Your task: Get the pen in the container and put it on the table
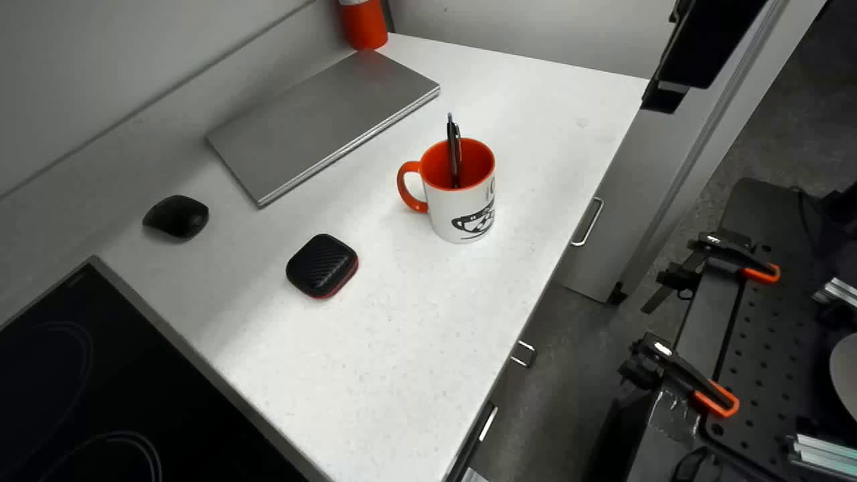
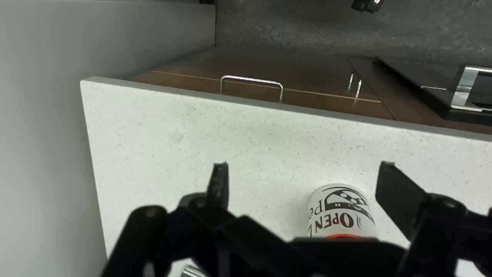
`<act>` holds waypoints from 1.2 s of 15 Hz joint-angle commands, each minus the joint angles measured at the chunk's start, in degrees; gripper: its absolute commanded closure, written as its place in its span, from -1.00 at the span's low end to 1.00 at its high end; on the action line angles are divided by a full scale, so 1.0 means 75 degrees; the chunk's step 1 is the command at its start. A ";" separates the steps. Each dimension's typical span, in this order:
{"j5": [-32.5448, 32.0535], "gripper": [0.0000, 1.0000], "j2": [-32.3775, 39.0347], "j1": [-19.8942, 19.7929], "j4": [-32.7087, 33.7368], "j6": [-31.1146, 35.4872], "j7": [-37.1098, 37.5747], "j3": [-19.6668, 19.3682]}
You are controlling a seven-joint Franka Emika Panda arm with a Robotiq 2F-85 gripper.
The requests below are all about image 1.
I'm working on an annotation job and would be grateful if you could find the silver metal bracket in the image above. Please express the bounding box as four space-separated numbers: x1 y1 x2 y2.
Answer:
811 276 857 315

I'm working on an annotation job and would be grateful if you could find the black case with red rim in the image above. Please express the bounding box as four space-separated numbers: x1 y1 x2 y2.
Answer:
285 231 362 303

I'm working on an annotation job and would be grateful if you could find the black induction cooktop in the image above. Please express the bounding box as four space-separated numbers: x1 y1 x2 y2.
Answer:
0 256 311 482

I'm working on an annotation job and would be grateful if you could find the silver aluminium profile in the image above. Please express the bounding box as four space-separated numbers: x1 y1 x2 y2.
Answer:
785 430 857 478

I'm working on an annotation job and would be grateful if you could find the silver cabinet door handle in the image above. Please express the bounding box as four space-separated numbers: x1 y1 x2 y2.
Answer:
507 335 542 368
464 401 504 482

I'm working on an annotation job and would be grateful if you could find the black computer mouse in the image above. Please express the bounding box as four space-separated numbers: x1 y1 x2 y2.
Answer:
141 193 211 240

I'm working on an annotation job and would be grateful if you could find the orange and white mug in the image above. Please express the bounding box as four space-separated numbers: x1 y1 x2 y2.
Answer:
393 137 499 244

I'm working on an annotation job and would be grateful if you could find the silver drawer handle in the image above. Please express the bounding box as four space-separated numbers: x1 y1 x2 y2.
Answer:
568 194 609 251

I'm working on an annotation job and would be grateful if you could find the black clamp with orange handle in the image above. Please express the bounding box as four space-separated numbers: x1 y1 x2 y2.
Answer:
641 231 785 315
617 331 744 422

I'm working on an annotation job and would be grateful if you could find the dark pen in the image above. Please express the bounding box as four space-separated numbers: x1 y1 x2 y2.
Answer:
445 111 465 190

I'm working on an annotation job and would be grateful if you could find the grey closed laptop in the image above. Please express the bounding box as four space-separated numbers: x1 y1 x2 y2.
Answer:
204 47 441 208

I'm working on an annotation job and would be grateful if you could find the black wall-mounted panel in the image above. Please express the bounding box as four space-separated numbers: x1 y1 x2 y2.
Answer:
641 0 771 114

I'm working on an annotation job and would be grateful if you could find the grey round plate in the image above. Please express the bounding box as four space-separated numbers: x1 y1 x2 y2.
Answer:
828 328 857 422

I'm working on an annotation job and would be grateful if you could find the kitchen base cabinet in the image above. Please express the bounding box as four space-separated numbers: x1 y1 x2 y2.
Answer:
445 78 651 482

